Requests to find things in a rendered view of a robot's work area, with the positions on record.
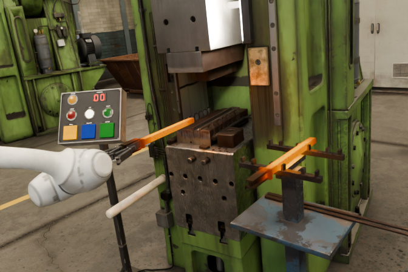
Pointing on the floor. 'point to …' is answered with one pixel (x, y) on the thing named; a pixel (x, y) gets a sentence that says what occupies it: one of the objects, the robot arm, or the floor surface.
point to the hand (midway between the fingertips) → (131, 146)
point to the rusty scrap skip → (125, 71)
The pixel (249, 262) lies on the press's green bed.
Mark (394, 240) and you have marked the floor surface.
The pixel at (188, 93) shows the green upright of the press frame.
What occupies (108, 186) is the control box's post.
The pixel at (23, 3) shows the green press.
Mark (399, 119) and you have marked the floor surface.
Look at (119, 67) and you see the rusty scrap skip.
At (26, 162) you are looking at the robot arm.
